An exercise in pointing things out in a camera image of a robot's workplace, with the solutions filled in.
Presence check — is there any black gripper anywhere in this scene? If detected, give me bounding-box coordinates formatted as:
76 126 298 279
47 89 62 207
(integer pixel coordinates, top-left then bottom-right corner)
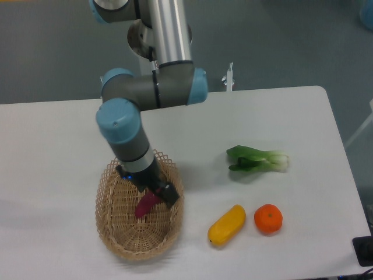
115 158 179 208

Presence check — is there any purple sweet potato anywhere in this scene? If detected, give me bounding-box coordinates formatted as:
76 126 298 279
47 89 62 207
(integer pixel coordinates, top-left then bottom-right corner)
135 191 163 219

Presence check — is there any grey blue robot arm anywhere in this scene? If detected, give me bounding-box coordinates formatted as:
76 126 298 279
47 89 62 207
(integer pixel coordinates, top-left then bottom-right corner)
90 1 208 207

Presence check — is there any woven wicker basket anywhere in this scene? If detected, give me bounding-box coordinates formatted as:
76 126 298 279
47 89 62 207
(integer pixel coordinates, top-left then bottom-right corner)
95 150 184 261

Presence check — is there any yellow mango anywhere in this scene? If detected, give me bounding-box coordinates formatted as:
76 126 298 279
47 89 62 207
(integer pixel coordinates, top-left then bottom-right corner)
207 204 246 247

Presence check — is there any green bok choy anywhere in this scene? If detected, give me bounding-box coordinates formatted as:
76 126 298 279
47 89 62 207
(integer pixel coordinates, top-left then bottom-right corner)
226 145 290 173

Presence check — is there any orange tangerine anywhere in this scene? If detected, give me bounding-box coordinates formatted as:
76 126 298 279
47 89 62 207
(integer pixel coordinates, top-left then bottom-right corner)
254 204 283 235

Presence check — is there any black device at table edge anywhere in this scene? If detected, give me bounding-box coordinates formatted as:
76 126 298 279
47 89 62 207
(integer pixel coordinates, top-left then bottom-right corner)
352 236 372 267

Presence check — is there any blue object top right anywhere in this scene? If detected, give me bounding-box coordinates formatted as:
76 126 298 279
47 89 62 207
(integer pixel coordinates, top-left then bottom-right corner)
359 0 373 31

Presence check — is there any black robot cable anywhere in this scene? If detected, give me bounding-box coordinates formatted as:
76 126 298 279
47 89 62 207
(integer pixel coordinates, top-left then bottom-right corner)
147 45 160 72

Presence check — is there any white frame at right edge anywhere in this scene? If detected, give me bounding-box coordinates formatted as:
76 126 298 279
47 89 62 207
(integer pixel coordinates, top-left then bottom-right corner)
344 99 373 149

